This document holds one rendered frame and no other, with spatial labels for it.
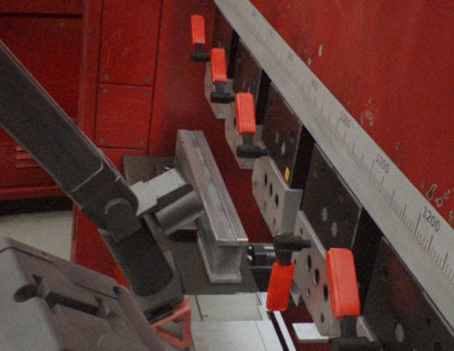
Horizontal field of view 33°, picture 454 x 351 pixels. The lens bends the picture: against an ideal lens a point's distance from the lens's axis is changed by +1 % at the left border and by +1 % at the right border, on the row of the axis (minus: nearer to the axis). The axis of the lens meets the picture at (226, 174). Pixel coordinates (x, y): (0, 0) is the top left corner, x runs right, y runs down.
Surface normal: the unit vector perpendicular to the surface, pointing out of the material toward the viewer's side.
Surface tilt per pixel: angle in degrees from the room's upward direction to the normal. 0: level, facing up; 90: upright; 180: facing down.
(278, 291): 91
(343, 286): 39
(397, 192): 90
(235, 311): 0
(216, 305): 0
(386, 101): 90
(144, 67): 90
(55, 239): 0
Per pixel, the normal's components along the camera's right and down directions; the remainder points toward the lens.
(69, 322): 0.69, -0.72
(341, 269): 0.22, -0.41
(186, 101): 0.19, 0.44
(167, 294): -0.37, -0.79
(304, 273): -0.97, -0.04
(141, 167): 0.13, -0.90
